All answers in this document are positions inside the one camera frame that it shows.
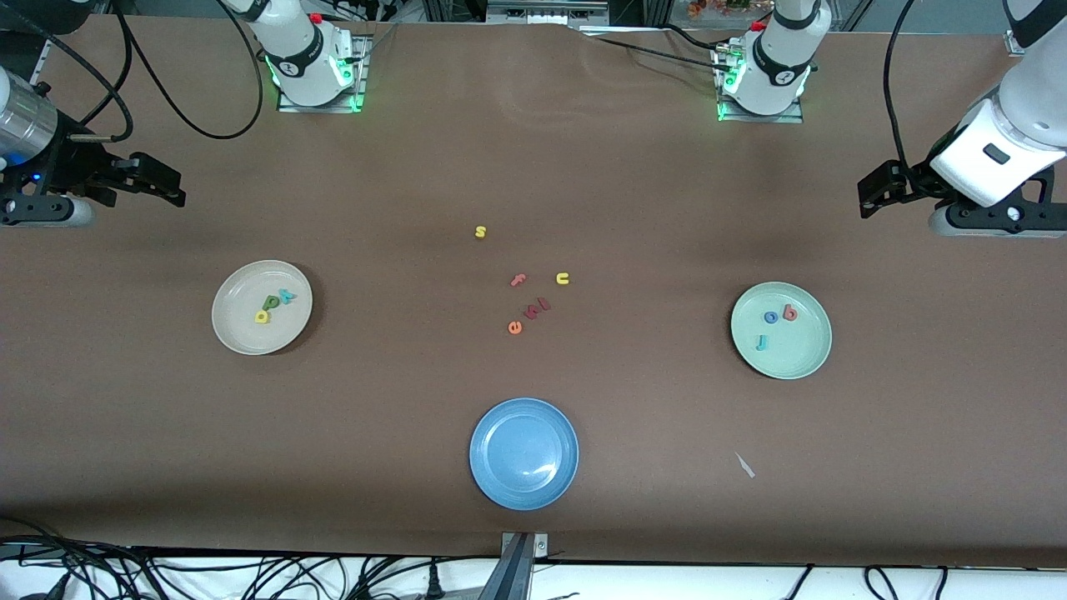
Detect beige brown plate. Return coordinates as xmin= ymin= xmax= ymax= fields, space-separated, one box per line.
xmin=211 ymin=260 xmax=314 ymax=357

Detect pale green plate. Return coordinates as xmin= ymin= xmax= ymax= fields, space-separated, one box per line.
xmin=730 ymin=282 xmax=833 ymax=381

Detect orange artificial flowers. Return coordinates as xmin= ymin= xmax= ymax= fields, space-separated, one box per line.
xmin=688 ymin=0 xmax=772 ymax=19

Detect brown table cover sheet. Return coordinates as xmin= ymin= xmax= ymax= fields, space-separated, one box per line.
xmin=0 ymin=15 xmax=1067 ymax=569

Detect grey metal socket box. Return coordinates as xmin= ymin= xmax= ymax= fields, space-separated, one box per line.
xmin=486 ymin=0 xmax=611 ymax=27

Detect blue plate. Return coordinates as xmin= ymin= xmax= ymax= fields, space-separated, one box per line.
xmin=468 ymin=397 xmax=580 ymax=511

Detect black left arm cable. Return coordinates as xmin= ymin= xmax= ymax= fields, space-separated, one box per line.
xmin=883 ymin=0 xmax=922 ymax=169

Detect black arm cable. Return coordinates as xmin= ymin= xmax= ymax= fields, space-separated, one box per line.
xmin=883 ymin=0 xmax=922 ymax=169
xmin=33 ymin=0 xmax=265 ymax=143

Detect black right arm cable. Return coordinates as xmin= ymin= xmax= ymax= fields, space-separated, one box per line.
xmin=33 ymin=0 xmax=265 ymax=143

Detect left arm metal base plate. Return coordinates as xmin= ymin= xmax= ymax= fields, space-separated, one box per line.
xmin=713 ymin=42 xmax=805 ymax=124

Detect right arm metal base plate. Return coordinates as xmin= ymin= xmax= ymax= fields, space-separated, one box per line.
xmin=277 ymin=33 xmax=369 ymax=114

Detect black table cable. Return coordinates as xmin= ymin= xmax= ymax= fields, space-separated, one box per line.
xmin=579 ymin=33 xmax=726 ymax=74
xmin=663 ymin=23 xmax=734 ymax=54

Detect metal table edge bracket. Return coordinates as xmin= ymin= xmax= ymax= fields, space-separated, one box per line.
xmin=500 ymin=532 xmax=549 ymax=600

